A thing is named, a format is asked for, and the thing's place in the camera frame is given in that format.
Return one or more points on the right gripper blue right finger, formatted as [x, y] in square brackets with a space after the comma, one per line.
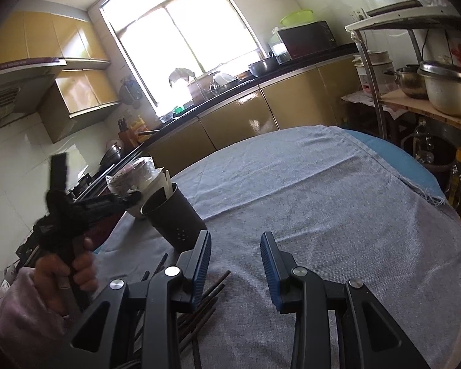
[278, 266]

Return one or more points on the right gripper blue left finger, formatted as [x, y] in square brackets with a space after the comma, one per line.
[194, 266]

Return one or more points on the yellow upper cabinet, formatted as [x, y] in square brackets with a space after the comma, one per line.
[82, 94]

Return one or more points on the grey table cloth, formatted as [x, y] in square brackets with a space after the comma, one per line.
[343, 211]

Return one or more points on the steel pan on counter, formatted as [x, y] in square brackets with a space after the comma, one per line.
[263, 67]

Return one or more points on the blue table cover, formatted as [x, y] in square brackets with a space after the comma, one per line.
[405, 164]

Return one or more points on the person's left hand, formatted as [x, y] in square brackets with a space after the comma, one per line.
[49, 269]

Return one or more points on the green plastic basin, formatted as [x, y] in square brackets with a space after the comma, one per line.
[298, 18]

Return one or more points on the wooden knife block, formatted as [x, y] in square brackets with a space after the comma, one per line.
[127, 136]

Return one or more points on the range hood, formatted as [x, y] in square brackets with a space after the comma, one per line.
[23, 84]

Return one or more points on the black utensil holder cup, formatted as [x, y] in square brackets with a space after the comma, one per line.
[174, 218]

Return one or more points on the gas stove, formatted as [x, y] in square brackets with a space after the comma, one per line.
[82, 189]

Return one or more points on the yellow bottle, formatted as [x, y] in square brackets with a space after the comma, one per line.
[138, 125]

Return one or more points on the white plastic spoon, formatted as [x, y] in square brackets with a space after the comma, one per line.
[163, 182]

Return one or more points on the yellow lower cabinets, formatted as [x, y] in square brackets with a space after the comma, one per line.
[305, 97]

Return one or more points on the black microwave oven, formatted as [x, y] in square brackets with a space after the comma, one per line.
[302, 40]

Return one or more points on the small steel pot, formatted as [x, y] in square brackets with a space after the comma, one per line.
[409, 81]

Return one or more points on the white stacked bowls in plastic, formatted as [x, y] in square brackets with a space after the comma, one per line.
[137, 175]

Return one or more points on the large steel pot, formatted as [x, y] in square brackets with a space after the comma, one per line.
[443, 86]

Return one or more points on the pink left sleeve forearm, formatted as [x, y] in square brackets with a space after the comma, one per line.
[29, 331]

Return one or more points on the kitchen window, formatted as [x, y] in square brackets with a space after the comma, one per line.
[158, 36]

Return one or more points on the sink faucet with cloth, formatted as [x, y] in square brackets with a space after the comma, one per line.
[186, 75]

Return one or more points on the white rice cooker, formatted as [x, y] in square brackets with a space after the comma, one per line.
[383, 69]

